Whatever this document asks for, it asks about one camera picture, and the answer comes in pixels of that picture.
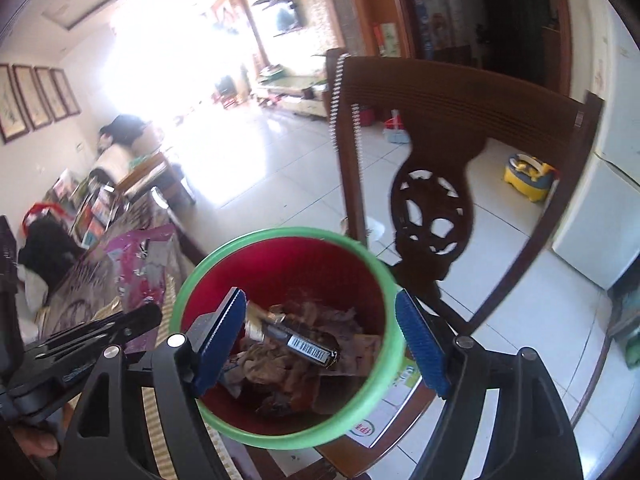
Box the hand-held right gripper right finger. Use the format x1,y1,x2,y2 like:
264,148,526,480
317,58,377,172
394,290,586,480

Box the purple shiny bag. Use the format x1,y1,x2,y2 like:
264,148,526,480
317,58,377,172
107,224,181,311

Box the yellow potty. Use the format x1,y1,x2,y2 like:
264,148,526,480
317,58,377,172
502,152,558,203

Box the black wrapper with barcode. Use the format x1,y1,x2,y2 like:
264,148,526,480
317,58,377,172
245,300,341,368

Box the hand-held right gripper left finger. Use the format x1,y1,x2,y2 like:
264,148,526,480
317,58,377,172
57,287,247,480

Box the red bin with green rim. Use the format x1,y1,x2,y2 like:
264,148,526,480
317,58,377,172
175,227,405,450

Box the black coat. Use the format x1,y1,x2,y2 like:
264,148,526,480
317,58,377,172
97,114,151,153

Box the person's left hand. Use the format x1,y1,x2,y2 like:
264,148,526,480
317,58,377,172
10,422,60,460

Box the white refrigerator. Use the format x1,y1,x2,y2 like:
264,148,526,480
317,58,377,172
550,0,640,291

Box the white bag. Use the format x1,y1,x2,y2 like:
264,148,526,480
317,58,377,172
15,265,51,311

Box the small wooden armchair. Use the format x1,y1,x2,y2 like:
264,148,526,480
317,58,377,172
215,75,238,110

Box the grey patterned table cover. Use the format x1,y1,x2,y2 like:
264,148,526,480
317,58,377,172
37,195,201,341

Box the dark wooden chair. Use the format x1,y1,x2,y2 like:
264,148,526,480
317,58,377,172
325,47,606,478

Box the black clothes pile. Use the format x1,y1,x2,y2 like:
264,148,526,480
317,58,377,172
17,220,86,286

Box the low television cabinet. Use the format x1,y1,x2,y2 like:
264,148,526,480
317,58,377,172
252,67,333,121

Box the stack of picture books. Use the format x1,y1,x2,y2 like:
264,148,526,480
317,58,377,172
50,170,126,251

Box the wooden sofa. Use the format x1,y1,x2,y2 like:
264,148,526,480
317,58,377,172
90,125,196,211

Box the red bag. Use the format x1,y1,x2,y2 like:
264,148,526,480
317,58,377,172
20,202,73,233

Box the white coil cord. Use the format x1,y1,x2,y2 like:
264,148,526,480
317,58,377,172
327,80,363,241

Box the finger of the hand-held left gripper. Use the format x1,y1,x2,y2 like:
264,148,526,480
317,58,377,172
22,301,163,357

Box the pile of wrappers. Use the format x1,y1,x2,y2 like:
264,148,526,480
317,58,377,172
220,300,383,418

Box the colourful printed curtain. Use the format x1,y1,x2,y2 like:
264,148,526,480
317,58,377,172
402,0,488,63

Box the framed wall picture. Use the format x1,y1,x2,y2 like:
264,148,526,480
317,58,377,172
12,64,53,131
0,64,30,145
34,66,68,123
49,68,82,117

